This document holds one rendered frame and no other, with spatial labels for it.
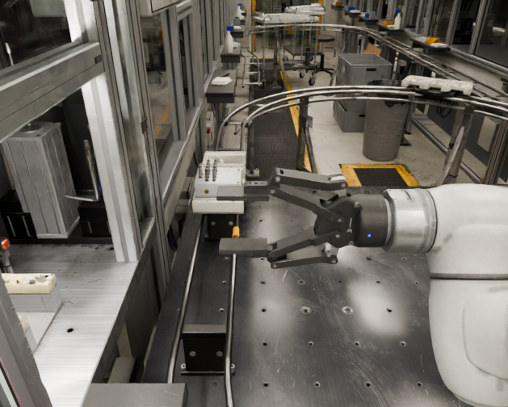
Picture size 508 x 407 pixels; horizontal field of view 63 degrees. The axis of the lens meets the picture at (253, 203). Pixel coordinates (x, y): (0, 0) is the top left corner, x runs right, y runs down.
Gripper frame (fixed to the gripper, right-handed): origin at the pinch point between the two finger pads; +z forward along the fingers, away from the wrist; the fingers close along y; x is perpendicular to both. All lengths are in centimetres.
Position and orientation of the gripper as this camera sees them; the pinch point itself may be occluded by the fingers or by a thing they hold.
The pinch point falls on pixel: (237, 220)
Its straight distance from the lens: 58.0
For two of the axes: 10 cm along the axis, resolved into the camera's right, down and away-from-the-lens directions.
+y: 0.0, -8.7, -4.9
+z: -10.0, 0.0, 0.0
